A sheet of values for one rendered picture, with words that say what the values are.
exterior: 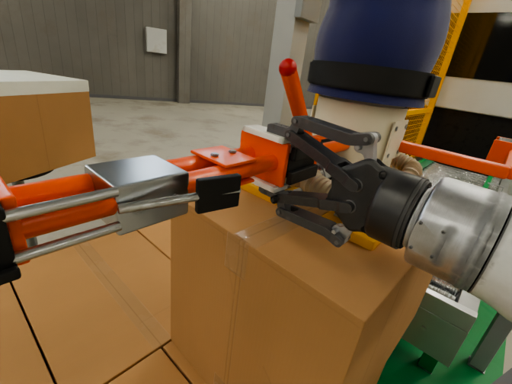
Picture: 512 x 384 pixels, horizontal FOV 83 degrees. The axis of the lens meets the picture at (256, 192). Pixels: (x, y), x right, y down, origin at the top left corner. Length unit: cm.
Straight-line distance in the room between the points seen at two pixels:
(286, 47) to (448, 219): 181
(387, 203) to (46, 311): 87
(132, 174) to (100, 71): 829
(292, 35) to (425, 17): 149
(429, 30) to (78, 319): 96
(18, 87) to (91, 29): 704
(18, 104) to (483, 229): 153
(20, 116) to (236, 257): 126
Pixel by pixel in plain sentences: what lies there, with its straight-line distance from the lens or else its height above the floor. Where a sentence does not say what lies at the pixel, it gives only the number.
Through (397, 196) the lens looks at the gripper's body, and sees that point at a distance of 29.
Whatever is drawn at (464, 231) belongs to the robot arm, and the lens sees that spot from 28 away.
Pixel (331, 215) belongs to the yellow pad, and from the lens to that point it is 53.
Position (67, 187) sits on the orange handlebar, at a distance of 28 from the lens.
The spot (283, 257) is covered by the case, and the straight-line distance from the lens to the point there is 42.
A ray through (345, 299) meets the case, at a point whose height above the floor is 95.
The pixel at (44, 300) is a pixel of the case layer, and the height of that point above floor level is 54.
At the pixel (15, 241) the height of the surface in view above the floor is 107.
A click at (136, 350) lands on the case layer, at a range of 82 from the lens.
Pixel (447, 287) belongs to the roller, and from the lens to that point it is 131.
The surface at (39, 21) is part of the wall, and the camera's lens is 858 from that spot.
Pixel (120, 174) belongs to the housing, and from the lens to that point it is 27.
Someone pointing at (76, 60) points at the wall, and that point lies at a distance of 854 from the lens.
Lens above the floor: 119
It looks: 23 degrees down
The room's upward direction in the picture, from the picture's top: 7 degrees clockwise
